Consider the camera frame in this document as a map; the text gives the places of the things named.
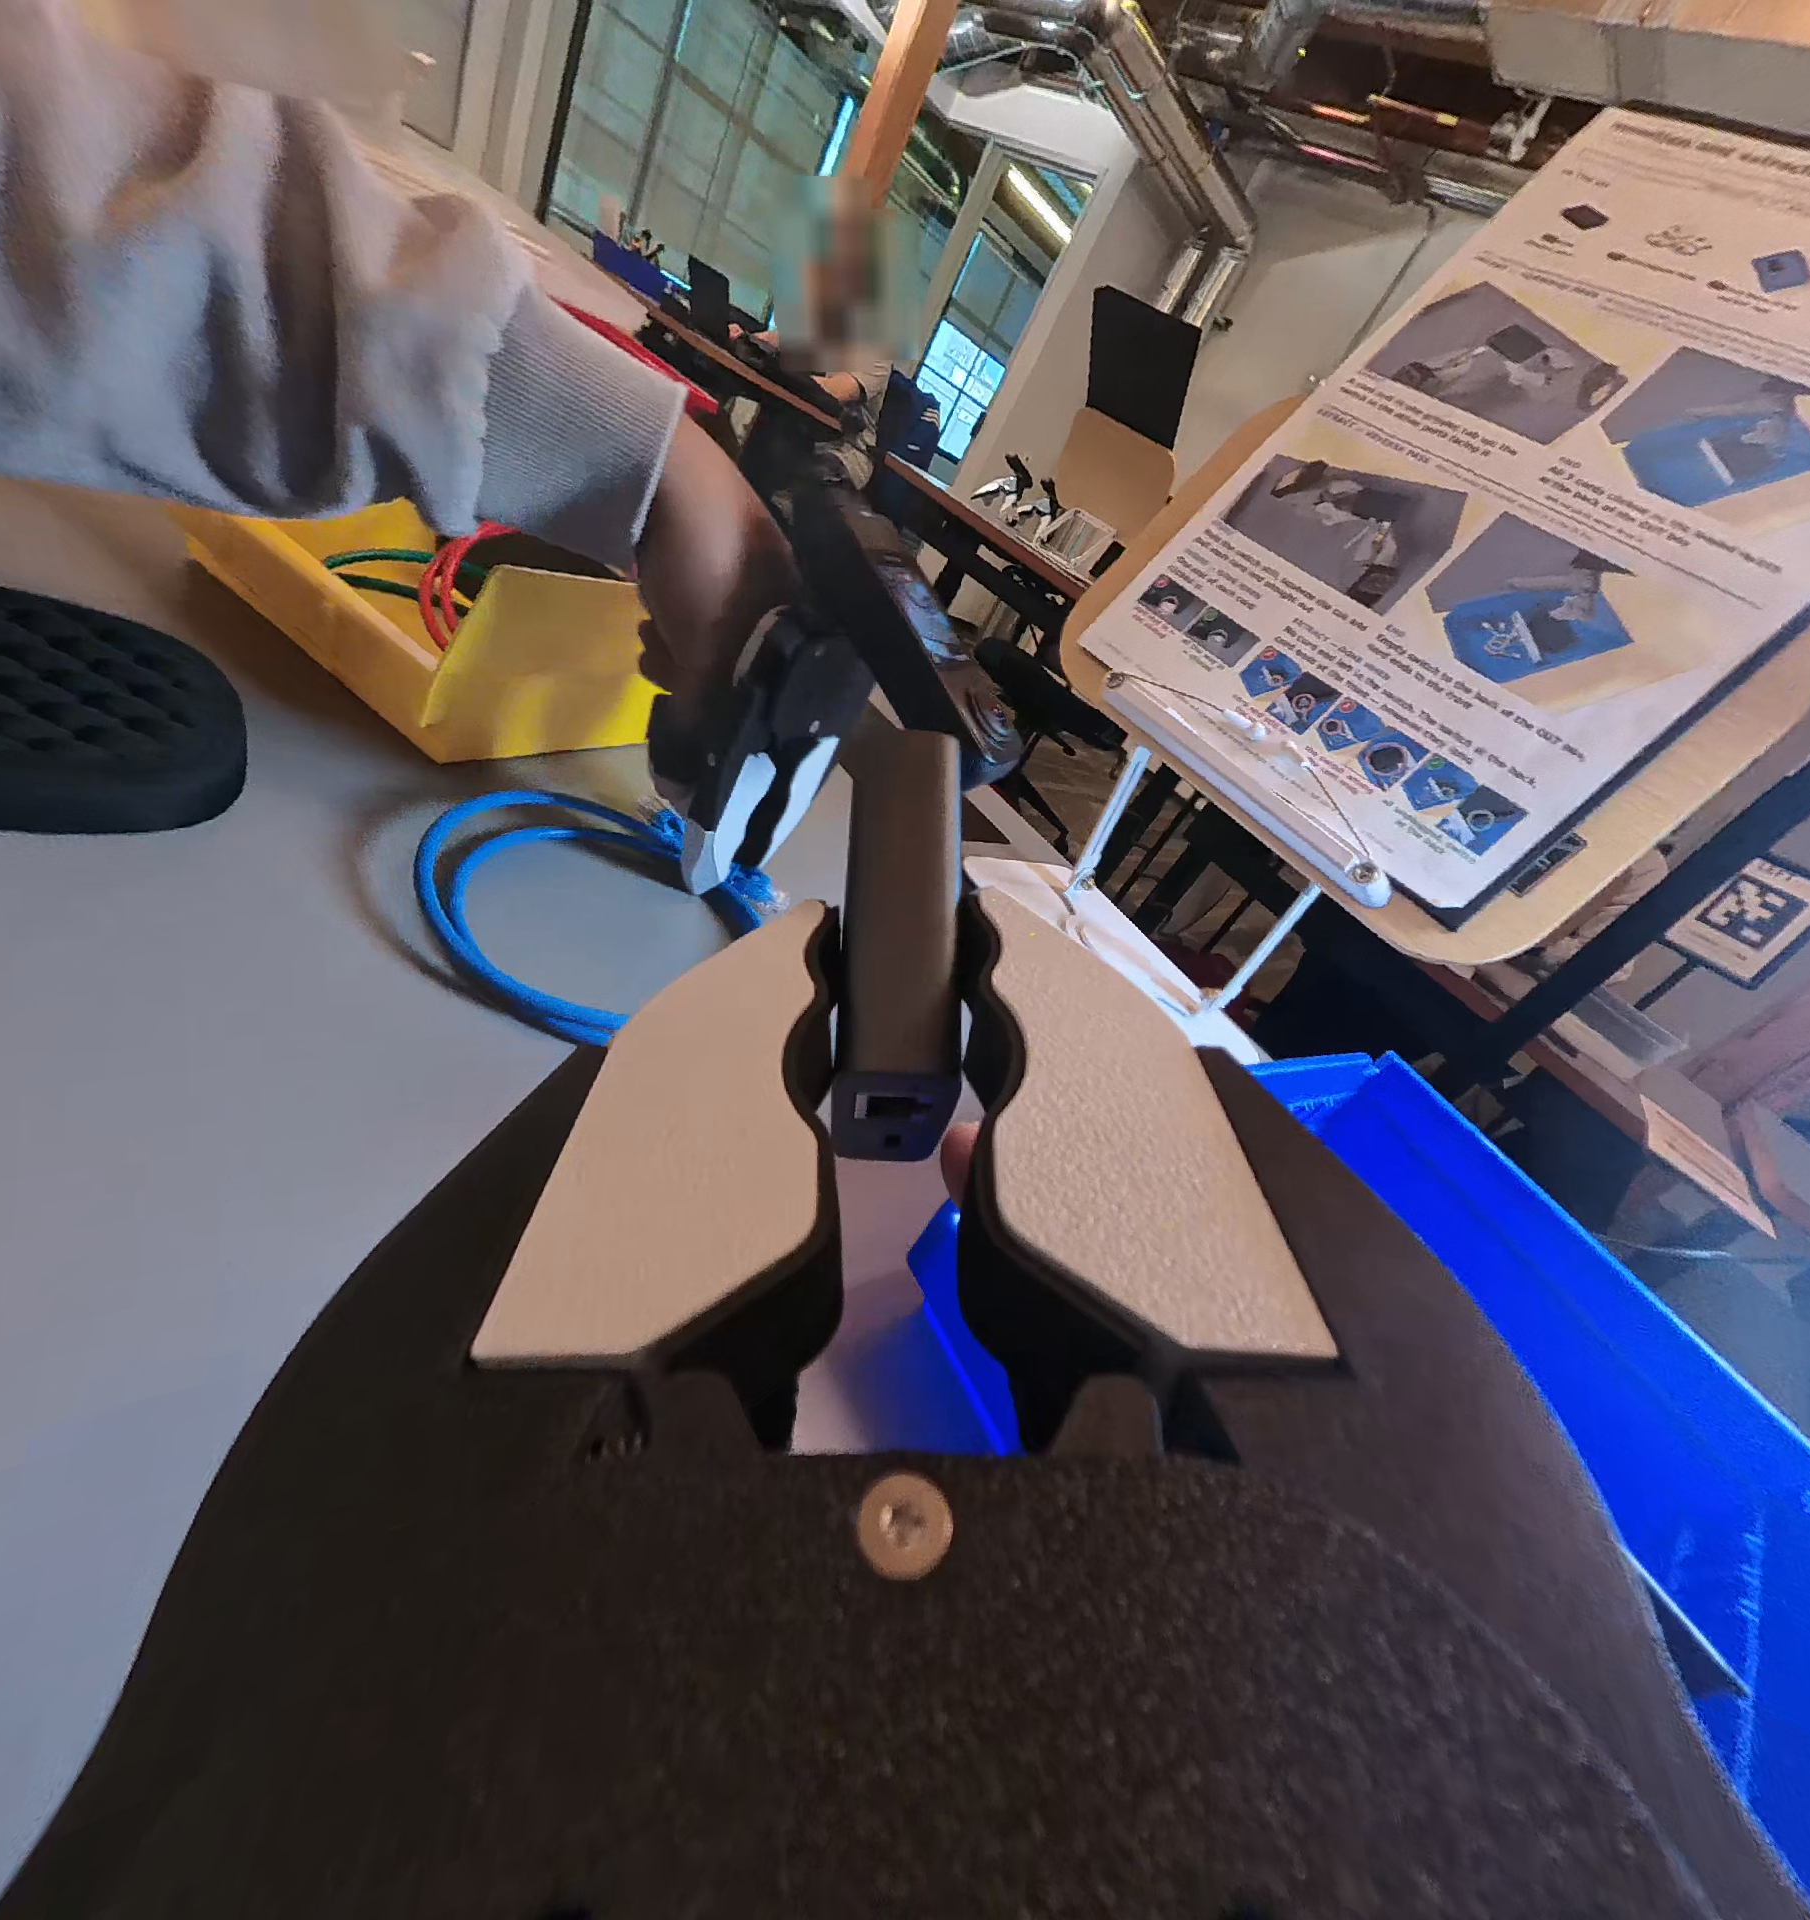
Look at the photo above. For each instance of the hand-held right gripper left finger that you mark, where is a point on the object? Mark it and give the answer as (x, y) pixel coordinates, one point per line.
(664, 1171)

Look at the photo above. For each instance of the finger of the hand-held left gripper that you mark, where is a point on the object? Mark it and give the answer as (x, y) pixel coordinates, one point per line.
(724, 825)
(809, 781)

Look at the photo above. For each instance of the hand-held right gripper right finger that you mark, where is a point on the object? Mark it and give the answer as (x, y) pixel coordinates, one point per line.
(1131, 1185)

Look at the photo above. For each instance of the dark grey ethernet adapter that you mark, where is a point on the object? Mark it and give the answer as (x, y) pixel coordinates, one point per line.
(904, 901)

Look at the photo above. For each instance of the yellow plastic bin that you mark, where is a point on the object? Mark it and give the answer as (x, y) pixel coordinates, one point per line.
(545, 661)

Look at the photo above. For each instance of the blue plastic bin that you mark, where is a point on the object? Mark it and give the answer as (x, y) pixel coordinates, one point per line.
(1594, 1351)

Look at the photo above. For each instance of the person's left forearm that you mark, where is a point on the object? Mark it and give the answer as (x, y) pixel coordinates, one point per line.
(244, 300)

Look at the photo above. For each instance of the person's left hand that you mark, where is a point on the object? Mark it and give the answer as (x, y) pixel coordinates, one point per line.
(711, 571)

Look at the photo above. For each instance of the white document stand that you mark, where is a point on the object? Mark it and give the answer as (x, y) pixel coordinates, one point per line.
(1024, 889)

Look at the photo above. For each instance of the plywood panel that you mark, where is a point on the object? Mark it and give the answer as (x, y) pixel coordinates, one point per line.
(1119, 472)

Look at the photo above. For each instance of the black flat panel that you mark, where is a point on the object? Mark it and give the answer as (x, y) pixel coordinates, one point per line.
(1141, 369)

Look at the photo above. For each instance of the printed instruction sheet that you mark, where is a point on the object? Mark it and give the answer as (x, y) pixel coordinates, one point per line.
(1521, 524)

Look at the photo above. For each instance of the black mesh pad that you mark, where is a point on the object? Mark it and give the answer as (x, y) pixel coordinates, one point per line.
(80, 705)

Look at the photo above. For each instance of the framed black-and-white marker tag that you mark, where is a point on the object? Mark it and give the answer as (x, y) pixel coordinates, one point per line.
(1760, 915)

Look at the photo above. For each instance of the silver ventilation duct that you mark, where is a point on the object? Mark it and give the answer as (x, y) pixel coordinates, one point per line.
(1160, 104)

